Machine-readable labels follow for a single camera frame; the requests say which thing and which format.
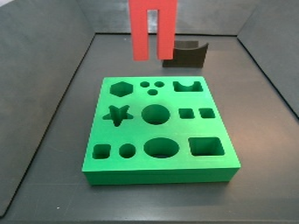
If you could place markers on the red double-prong square peg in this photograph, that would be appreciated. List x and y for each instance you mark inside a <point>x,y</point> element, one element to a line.
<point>166,9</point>

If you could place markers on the green shape-sorter block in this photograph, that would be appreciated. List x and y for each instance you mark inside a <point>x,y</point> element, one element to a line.
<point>158,133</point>

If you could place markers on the black curved holder block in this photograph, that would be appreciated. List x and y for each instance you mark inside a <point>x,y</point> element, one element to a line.
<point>188,54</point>

